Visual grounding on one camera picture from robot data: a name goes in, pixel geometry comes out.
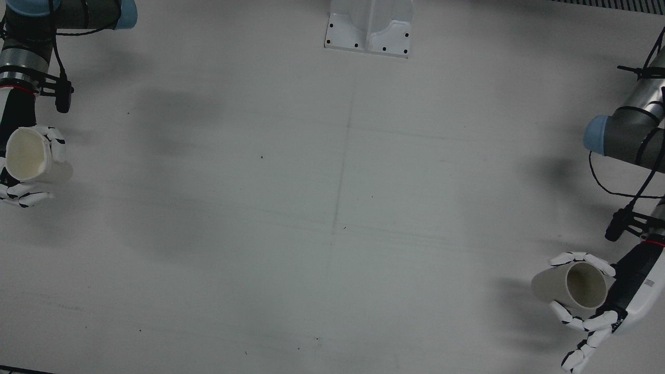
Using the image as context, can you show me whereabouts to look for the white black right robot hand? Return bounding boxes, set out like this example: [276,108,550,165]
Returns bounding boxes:
[0,87,68,208]

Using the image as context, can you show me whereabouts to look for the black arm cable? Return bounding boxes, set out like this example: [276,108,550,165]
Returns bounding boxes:
[49,26,120,79]
[589,26,665,213]

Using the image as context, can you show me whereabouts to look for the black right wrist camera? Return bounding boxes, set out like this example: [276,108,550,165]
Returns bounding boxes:
[36,73,74,114]

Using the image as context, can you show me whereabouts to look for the grey ribbed panel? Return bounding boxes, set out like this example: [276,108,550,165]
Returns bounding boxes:
[551,0,665,14]

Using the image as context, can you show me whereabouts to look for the white paper cup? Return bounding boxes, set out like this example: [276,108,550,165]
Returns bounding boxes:
[5,127,73,185]

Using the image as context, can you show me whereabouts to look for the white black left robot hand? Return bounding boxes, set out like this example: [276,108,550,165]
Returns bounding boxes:
[549,240,665,373]

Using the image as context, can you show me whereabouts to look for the white mounting pedestal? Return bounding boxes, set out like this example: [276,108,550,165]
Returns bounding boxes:
[324,0,415,59]

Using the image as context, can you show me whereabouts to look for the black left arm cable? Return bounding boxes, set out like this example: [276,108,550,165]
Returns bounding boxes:
[589,26,665,213]

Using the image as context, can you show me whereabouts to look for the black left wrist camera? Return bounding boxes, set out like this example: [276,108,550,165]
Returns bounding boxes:
[605,208,650,242]

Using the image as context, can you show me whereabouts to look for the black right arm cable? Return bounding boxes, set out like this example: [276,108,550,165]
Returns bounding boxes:
[49,26,120,79]

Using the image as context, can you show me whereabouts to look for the beige cup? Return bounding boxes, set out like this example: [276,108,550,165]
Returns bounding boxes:
[531,261,609,318]

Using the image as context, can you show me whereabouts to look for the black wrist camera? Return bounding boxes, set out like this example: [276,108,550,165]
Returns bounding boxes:
[605,208,650,242]
[36,73,74,114]

